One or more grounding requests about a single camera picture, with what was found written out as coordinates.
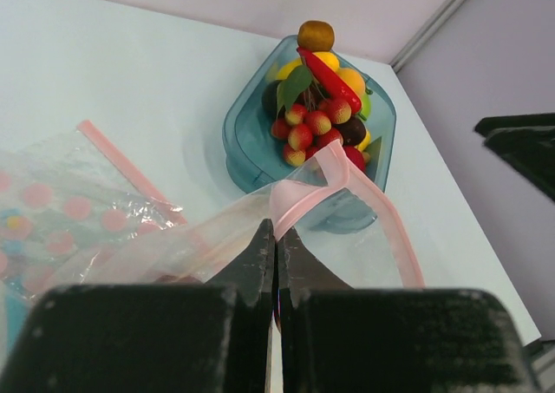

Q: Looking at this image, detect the dark purple plum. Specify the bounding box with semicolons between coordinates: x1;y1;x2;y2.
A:
336;116;367;147

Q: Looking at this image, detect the orange-yellow apricot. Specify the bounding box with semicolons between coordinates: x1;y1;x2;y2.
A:
336;68;366;96

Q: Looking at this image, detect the red-yellow lychee cluster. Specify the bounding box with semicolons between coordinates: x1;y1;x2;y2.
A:
270;100;358;167

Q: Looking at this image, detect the aluminium frame rail right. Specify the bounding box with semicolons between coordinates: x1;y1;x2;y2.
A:
389;0;467;73

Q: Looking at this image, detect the green lime fruit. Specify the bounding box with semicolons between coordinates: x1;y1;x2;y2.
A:
358;89;373;121

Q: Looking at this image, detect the yellow lemon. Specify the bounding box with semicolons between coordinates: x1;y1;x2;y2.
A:
275;51;341;82

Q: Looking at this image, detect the red chili pepper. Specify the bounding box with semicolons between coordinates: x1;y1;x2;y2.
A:
297;47;362;113

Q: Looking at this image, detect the brown kiwi fruit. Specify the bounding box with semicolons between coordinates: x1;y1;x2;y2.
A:
297;20;335;52

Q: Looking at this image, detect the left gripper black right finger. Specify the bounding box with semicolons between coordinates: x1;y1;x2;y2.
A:
276;231;540;392

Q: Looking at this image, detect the clear bag, blue zipper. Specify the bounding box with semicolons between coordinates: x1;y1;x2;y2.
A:
1;277;30;356

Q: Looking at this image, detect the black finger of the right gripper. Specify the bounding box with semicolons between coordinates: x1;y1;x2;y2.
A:
474;113;555;200

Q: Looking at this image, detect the red strawberry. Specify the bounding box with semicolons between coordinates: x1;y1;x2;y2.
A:
343;146;366;172

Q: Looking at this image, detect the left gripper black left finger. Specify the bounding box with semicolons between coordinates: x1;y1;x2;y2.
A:
1;219;276;392

